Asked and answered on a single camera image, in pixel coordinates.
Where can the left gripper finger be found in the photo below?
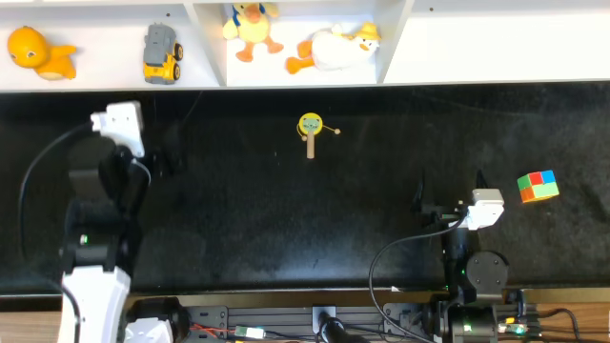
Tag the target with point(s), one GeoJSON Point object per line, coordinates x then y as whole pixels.
{"type": "Point", "coordinates": [174, 150]}

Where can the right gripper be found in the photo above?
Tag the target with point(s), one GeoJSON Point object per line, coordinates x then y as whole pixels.
{"type": "Point", "coordinates": [441, 214]}

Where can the many-coloured puzzle cube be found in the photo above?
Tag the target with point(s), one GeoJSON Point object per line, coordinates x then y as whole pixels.
{"type": "Point", "coordinates": [538, 187]}

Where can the grey and yellow toy truck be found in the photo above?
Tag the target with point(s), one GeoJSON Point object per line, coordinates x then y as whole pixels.
{"type": "Point", "coordinates": [159, 52]}

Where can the yellow rattle drum toy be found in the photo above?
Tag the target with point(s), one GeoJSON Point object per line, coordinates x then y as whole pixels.
{"type": "Point", "coordinates": [311, 125]}

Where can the yellow rubber duck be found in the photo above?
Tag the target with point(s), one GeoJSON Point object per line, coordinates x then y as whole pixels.
{"type": "Point", "coordinates": [28, 47]}

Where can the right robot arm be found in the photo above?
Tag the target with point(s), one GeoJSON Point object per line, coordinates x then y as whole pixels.
{"type": "Point", "coordinates": [486, 271]}

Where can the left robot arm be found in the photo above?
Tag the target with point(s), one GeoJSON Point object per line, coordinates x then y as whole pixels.
{"type": "Point", "coordinates": [95, 224]}

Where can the white shelf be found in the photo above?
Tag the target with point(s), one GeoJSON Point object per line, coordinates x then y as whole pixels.
{"type": "Point", "coordinates": [95, 66]}

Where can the yellow plush duck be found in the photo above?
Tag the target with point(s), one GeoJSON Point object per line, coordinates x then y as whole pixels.
{"type": "Point", "coordinates": [253, 29]}

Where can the white plush duck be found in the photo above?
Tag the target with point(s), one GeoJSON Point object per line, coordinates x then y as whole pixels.
{"type": "Point", "coordinates": [340, 50]}

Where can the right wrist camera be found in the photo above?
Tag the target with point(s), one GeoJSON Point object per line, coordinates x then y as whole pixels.
{"type": "Point", "coordinates": [485, 207]}

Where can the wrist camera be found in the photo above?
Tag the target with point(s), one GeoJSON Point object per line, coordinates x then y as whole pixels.
{"type": "Point", "coordinates": [485, 207]}
{"type": "Point", "coordinates": [123, 125]}

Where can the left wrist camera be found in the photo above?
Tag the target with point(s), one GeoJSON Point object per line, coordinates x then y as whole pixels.
{"type": "Point", "coordinates": [123, 125]}

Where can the mounting rail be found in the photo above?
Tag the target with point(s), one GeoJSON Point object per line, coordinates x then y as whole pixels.
{"type": "Point", "coordinates": [286, 324]}

